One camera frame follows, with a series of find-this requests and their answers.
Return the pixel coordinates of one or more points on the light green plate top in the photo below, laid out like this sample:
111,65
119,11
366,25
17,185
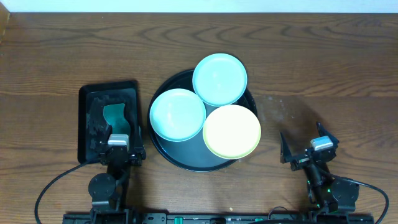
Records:
220,79

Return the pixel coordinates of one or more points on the rectangular black sponge tray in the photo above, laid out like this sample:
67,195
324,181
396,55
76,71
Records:
118,92

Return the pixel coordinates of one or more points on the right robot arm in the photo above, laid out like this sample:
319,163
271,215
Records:
330,194

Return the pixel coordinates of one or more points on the round black tray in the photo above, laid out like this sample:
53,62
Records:
193,154

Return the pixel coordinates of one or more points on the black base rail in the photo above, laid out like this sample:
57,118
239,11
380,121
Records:
162,218

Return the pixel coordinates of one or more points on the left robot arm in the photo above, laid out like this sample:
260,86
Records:
108,190

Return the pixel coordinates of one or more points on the yellow plate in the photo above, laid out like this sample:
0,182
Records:
231,132

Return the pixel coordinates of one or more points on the green yellow sponge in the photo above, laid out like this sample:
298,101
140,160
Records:
114,116

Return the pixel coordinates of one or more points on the light blue plate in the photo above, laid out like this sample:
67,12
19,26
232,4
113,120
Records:
177,115

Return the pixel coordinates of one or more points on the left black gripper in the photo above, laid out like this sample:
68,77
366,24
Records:
116,155

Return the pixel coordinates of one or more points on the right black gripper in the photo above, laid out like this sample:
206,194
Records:
285,152

